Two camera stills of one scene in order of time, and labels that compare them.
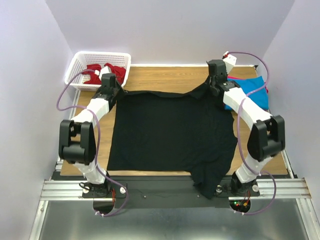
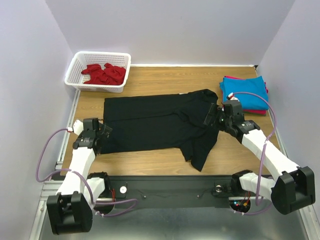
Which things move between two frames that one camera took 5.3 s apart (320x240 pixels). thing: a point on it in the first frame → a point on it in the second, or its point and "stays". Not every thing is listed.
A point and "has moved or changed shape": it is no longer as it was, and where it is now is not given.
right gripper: x=211 y=85 → x=212 y=114
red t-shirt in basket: x=120 y=72 stays
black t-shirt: x=159 y=131 has moved or changed shape
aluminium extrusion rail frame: x=56 y=189 stays
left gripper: x=118 y=85 → x=104 y=131
